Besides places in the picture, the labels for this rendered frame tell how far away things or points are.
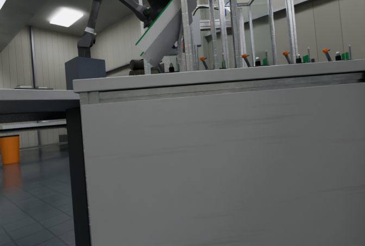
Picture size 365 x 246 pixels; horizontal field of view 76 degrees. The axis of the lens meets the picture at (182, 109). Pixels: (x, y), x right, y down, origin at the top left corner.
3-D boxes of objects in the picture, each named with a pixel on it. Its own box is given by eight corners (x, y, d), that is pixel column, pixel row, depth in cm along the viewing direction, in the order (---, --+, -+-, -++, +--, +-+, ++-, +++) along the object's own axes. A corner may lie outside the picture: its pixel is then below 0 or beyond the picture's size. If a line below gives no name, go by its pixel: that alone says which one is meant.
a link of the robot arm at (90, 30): (94, -19, 115) (107, -14, 118) (93, -12, 122) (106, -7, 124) (80, 42, 111) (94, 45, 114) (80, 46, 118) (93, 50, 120)
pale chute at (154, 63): (148, 62, 97) (139, 55, 97) (155, 68, 110) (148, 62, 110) (190, 8, 95) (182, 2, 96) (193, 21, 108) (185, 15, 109)
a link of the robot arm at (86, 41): (77, 46, 110) (76, 33, 110) (77, 52, 118) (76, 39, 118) (92, 47, 113) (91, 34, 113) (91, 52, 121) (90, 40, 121)
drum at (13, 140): (2, 165, 487) (1, 136, 489) (-2, 164, 511) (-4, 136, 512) (23, 161, 517) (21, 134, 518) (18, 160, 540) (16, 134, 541)
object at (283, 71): (73, 92, 54) (71, 79, 54) (142, 109, 203) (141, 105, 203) (602, 52, 64) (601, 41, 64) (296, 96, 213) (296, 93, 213)
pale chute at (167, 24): (144, 52, 82) (134, 44, 82) (152, 60, 95) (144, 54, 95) (195, -11, 80) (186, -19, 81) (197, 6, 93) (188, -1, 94)
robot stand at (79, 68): (67, 102, 114) (64, 62, 114) (94, 102, 124) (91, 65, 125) (80, 100, 104) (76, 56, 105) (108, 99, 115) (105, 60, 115)
